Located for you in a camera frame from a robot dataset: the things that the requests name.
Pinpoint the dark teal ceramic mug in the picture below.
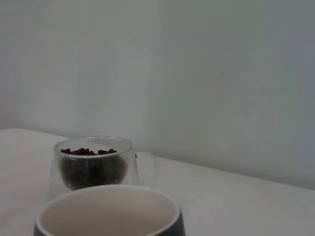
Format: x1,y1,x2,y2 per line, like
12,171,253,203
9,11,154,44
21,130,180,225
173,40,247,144
33,184,184,236

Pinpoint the coffee bean pile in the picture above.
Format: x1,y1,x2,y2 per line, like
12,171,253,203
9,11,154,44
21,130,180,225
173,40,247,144
60,147,127,190

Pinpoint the double-walled glass cup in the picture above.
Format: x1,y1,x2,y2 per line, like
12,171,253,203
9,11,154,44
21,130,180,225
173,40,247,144
48,135,158,195

